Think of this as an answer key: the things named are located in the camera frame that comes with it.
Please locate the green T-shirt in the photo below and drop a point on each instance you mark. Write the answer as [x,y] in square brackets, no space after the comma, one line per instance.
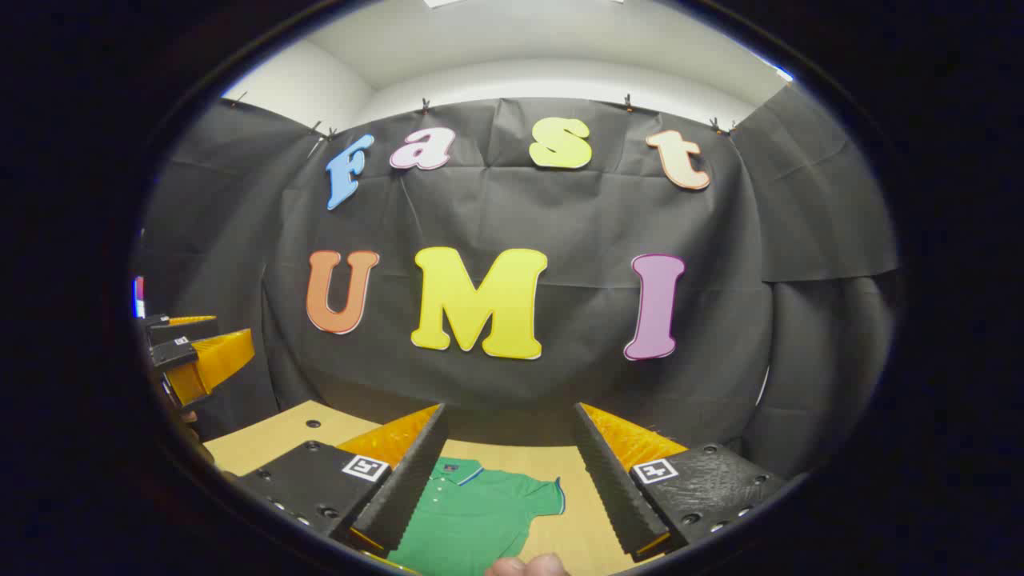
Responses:
[472,512]

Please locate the black backdrop cloth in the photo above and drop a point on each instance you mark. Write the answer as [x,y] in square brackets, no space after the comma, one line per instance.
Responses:
[560,216]

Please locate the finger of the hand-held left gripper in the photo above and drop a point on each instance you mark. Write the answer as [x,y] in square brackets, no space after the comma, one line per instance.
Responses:
[188,331]
[216,360]

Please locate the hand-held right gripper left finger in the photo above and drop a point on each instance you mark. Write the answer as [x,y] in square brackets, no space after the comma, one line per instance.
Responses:
[408,488]

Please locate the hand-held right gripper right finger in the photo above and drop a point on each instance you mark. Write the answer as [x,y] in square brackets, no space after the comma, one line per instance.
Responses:
[612,488]

